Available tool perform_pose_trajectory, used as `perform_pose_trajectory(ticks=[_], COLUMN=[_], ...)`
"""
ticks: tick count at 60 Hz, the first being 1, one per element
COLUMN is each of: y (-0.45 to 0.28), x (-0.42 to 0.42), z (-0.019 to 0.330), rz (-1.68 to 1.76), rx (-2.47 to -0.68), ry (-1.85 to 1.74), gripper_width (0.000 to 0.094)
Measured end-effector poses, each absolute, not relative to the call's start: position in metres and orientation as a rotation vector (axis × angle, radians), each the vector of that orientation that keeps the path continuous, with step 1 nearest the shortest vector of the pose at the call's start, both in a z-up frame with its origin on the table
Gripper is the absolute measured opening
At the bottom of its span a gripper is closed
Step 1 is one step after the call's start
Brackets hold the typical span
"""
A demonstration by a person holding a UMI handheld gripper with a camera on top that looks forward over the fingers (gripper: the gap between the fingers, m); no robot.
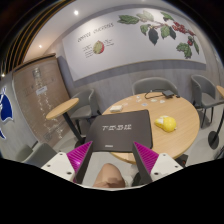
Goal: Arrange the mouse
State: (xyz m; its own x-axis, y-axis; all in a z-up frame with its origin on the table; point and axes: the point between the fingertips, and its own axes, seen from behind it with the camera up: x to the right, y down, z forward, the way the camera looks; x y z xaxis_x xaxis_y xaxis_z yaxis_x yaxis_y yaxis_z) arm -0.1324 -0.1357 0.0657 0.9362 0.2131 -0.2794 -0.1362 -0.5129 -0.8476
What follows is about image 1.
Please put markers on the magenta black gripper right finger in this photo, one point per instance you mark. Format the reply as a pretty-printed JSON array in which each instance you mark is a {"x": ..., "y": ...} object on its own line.
[{"x": 145, "y": 160}]

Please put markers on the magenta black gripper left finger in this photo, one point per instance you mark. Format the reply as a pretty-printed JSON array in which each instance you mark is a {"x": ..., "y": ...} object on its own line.
[{"x": 79, "y": 159}]

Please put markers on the dark grey mouse pad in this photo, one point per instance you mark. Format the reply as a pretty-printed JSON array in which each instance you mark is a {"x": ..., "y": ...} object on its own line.
[{"x": 117, "y": 132}]

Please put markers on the yellow computer mouse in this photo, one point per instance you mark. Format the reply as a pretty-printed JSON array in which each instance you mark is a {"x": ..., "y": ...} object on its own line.
[{"x": 166, "y": 123}]

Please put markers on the round wooden table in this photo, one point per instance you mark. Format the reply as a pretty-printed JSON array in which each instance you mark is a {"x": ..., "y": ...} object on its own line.
[{"x": 188, "y": 124}]

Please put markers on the person's knee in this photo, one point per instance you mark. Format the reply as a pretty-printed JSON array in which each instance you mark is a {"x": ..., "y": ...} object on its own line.
[{"x": 109, "y": 177}]

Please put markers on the grey chair lower left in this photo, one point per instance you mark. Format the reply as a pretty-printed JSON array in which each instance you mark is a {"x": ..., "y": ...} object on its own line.
[{"x": 38, "y": 157}]

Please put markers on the grey chair at left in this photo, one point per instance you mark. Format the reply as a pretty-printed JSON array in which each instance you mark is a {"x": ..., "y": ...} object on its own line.
[{"x": 86, "y": 108}]

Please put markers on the small round side table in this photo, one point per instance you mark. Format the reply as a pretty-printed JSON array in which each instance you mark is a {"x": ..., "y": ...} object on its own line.
[{"x": 62, "y": 110}]

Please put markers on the white paper napkin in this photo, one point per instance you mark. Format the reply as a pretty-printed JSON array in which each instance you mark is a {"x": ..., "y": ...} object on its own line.
[{"x": 117, "y": 108}]

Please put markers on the black power adapter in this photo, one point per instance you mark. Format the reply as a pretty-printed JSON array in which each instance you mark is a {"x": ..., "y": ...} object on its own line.
[{"x": 168, "y": 93}]

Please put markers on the grey chair behind table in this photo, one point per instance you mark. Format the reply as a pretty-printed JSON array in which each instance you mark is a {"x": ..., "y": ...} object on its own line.
[{"x": 153, "y": 84}]

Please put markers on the grey chair at right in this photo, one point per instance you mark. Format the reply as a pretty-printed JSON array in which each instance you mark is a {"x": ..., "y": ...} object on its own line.
[{"x": 204, "y": 93}]

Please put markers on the wooden table edge right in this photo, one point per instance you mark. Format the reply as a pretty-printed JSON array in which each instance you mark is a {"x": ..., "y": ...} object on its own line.
[{"x": 220, "y": 90}]

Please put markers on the wooden wall panel door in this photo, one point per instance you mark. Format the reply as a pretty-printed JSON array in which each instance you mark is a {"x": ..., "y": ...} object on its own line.
[{"x": 39, "y": 88}]

